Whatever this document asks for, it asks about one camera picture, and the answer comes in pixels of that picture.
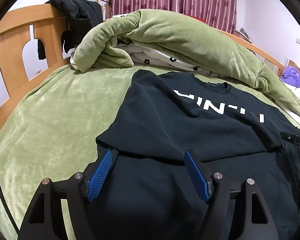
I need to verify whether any dark navy sweatshirt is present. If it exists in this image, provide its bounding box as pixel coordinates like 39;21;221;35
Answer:
91;70;300;239

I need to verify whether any green bed sheet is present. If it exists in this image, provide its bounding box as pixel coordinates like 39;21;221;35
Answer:
0;62;300;240

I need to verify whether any purple plush toy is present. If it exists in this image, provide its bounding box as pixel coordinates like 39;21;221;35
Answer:
280;66;300;88

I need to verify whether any white flower print quilt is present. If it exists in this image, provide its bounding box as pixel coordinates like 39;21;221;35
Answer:
117;43;222;77

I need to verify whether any green plush blanket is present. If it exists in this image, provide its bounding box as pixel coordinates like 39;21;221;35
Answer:
70;9;300;116

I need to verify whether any black jacket on headboard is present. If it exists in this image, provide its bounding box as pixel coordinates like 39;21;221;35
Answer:
47;0;103;53

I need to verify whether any wooden bed side rail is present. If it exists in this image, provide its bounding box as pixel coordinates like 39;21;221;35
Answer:
219;30;300;76

